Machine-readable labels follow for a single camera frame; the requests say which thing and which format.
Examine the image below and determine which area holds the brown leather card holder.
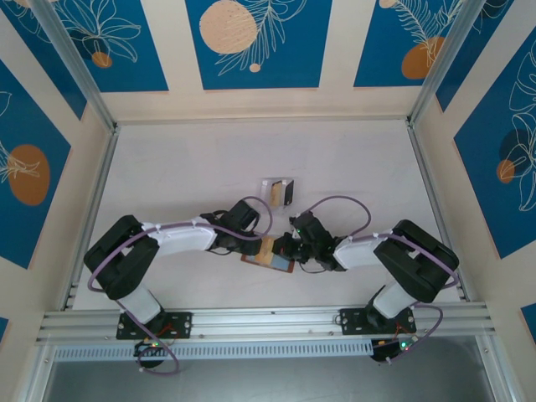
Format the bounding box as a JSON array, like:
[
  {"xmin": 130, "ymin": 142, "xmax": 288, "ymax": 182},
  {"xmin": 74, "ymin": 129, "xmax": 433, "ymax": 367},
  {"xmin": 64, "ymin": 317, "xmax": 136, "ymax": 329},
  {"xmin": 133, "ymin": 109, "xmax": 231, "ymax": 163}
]
[{"xmin": 240, "ymin": 250, "xmax": 295, "ymax": 274}]

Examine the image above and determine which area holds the gold credit card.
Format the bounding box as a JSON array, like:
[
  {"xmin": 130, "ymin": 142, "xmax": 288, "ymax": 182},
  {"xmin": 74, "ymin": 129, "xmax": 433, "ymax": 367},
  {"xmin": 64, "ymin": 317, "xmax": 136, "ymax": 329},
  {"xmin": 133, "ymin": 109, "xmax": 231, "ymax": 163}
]
[{"xmin": 258, "ymin": 236, "xmax": 276, "ymax": 267}]

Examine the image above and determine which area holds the clear acrylic card stand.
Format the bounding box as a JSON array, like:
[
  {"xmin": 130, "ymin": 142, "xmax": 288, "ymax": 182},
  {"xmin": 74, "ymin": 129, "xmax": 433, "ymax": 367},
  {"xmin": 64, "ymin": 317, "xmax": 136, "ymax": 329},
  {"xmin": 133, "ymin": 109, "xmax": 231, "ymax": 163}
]
[{"xmin": 258, "ymin": 177, "xmax": 296, "ymax": 209}]

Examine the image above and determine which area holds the grey metal lower panel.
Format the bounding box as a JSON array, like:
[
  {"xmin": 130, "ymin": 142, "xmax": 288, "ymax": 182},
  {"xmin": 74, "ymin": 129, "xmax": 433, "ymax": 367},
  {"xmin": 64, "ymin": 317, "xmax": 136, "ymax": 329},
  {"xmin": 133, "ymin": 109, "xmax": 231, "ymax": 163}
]
[{"xmin": 39, "ymin": 358, "xmax": 503, "ymax": 402}]

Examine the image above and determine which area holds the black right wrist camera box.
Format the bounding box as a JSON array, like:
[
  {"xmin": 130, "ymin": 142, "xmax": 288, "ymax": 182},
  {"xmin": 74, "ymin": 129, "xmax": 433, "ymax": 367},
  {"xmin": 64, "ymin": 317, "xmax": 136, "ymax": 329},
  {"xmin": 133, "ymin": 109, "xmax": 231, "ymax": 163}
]
[{"xmin": 288, "ymin": 211, "xmax": 332, "ymax": 249}]

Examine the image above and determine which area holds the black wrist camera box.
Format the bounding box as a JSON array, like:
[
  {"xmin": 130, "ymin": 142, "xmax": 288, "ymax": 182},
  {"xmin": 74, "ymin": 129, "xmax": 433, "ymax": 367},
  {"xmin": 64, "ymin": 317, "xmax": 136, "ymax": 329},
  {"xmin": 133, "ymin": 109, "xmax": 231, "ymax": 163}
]
[
  {"xmin": 228, "ymin": 199, "xmax": 261, "ymax": 230},
  {"xmin": 288, "ymin": 211, "xmax": 332, "ymax": 249}
]

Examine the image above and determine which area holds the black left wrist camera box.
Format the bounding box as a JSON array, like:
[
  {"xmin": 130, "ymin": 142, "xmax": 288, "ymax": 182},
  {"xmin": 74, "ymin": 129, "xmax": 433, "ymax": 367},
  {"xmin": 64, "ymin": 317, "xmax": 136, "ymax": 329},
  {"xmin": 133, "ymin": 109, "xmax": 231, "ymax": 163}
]
[{"xmin": 228, "ymin": 199, "xmax": 261, "ymax": 230}]

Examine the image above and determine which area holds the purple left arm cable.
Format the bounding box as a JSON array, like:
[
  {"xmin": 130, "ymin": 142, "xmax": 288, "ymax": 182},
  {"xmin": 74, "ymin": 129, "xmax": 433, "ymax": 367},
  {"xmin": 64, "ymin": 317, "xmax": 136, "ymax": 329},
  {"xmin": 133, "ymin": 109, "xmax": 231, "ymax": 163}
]
[{"xmin": 86, "ymin": 195, "xmax": 274, "ymax": 375}]

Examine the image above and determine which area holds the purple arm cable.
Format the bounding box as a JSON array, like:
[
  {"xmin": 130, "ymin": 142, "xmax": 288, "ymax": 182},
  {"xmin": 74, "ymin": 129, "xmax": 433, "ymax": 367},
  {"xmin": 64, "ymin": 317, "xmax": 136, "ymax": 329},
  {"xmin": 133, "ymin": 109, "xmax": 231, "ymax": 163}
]
[
  {"xmin": 299, "ymin": 195, "xmax": 461, "ymax": 364},
  {"xmin": 86, "ymin": 195, "xmax": 274, "ymax": 375}
]

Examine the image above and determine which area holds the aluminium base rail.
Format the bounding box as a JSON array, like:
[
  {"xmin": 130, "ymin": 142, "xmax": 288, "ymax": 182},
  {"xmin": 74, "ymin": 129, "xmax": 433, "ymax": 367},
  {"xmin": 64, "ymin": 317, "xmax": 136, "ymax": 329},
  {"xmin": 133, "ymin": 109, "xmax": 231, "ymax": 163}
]
[{"xmin": 35, "ymin": 300, "xmax": 499, "ymax": 345}]

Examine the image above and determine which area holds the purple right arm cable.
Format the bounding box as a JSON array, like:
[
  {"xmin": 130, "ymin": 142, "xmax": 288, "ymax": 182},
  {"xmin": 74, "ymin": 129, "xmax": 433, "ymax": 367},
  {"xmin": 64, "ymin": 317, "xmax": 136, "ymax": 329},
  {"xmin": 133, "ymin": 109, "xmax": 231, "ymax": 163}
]
[{"xmin": 299, "ymin": 195, "xmax": 461, "ymax": 364}]

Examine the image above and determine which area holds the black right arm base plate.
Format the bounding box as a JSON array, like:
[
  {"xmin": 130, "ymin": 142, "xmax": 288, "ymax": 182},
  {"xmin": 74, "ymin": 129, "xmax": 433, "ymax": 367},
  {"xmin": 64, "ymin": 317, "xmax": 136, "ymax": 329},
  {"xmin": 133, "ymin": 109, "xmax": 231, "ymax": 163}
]
[{"xmin": 339, "ymin": 307, "xmax": 419, "ymax": 337}]

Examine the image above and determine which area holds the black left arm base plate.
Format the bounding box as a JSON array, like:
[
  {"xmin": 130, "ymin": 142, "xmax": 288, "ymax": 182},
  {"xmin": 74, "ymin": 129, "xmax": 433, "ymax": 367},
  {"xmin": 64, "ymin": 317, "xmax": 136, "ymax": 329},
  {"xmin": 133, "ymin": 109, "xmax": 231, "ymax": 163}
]
[{"xmin": 116, "ymin": 311, "xmax": 194, "ymax": 341}]

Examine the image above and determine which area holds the white slotted cable duct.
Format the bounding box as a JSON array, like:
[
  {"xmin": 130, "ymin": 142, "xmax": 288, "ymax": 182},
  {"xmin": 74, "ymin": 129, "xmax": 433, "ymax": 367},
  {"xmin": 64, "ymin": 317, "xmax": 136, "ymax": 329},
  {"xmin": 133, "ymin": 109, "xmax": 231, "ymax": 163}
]
[{"xmin": 53, "ymin": 339, "xmax": 374, "ymax": 362}]

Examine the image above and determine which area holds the aluminium side rail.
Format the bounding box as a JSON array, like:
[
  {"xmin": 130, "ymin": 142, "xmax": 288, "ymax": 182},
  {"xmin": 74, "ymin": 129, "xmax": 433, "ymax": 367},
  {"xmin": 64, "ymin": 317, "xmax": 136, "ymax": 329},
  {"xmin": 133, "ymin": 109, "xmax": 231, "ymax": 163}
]
[
  {"xmin": 408, "ymin": 121, "xmax": 470, "ymax": 303},
  {"xmin": 61, "ymin": 124, "xmax": 122, "ymax": 312}
]

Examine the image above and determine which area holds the blue floral wall panel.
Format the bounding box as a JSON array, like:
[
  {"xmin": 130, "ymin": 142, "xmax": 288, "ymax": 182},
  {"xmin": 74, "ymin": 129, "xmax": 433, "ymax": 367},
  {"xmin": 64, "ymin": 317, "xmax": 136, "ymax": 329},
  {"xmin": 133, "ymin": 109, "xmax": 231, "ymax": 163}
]
[
  {"xmin": 0, "ymin": 58, "xmax": 72, "ymax": 270},
  {"xmin": 52, "ymin": 0, "xmax": 170, "ymax": 94},
  {"xmin": 453, "ymin": 28, "xmax": 536, "ymax": 260},
  {"xmin": 185, "ymin": 0, "xmax": 334, "ymax": 91},
  {"xmin": 353, "ymin": 0, "xmax": 466, "ymax": 89},
  {"xmin": 0, "ymin": 0, "xmax": 88, "ymax": 121},
  {"xmin": 435, "ymin": 0, "xmax": 515, "ymax": 113}
]

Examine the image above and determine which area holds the aluminium frame post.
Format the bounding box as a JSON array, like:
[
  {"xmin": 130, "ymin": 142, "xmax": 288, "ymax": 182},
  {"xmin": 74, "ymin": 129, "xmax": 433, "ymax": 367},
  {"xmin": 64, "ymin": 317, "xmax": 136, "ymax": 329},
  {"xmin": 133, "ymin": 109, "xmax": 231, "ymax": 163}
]
[
  {"xmin": 408, "ymin": 0, "xmax": 482, "ymax": 126},
  {"xmin": 31, "ymin": 0, "xmax": 119, "ymax": 131}
]

